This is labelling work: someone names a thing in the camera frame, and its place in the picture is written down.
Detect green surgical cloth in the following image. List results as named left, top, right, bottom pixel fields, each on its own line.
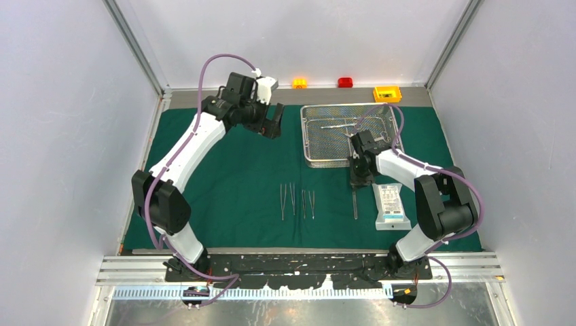
left=146, top=106, right=455, bottom=249

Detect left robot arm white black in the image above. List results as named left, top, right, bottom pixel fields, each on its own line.
left=131, top=73, right=284, bottom=281

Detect steel spatula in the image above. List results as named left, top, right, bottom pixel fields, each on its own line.
left=289, top=183, right=296, bottom=216

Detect orange toy brick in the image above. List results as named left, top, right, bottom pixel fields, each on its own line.
left=291, top=78, right=308, bottom=89

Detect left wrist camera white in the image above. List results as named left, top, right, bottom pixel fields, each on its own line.
left=256, top=76, right=278, bottom=105

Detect steel scalpel handle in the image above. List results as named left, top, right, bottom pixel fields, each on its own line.
left=352, top=187, right=359, bottom=220
left=321, top=124, right=355, bottom=129

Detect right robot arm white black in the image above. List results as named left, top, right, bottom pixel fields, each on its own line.
left=348, top=130, right=483, bottom=279

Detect aluminium frame rail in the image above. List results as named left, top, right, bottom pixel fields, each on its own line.
left=96, top=251, right=506, bottom=286

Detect metal mesh tray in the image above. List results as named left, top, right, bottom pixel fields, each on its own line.
left=300, top=103, right=398, bottom=168

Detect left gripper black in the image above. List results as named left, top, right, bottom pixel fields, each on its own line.
left=240, top=93, right=283, bottom=139

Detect white paper packet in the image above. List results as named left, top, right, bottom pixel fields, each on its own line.
left=372, top=183, right=412, bottom=231

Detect thin steel tweezers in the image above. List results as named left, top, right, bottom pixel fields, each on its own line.
left=308, top=191, right=315, bottom=219

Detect long steel forceps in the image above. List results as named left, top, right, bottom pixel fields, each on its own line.
left=280, top=184, right=287, bottom=221

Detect red toy brick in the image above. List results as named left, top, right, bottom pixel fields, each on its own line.
left=337, top=77, right=354, bottom=88

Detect yellow toy block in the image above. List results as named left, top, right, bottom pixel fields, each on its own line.
left=373, top=86, right=402, bottom=103

